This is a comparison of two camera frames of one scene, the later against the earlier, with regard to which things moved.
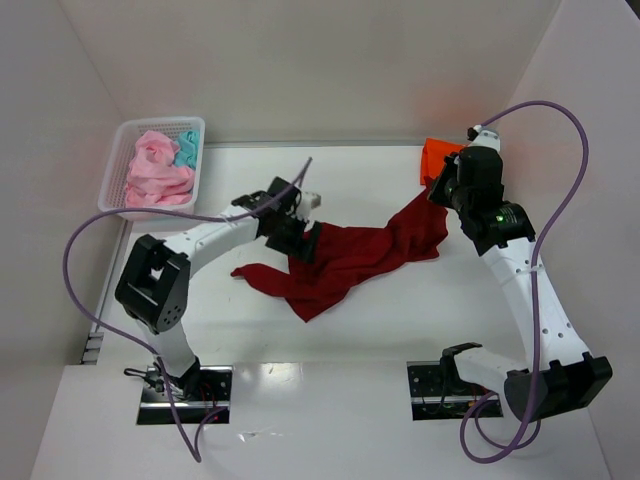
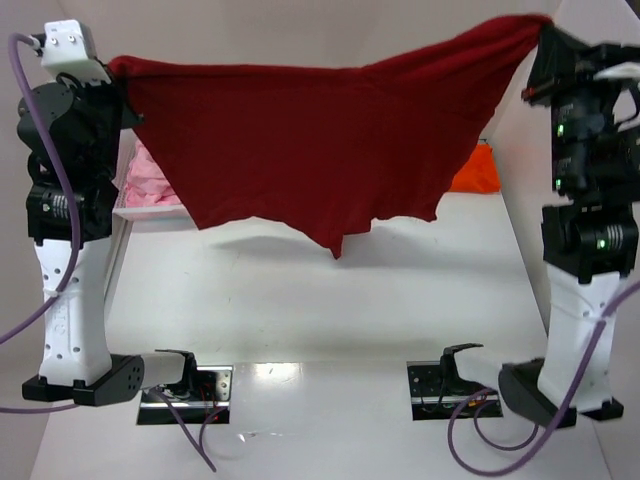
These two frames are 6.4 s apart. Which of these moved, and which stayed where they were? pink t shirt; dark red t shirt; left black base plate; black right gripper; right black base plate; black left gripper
Moved: black right gripper; black left gripper; dark red t shirt
Stayed: pink t shirt; right black base plate; left black base plate
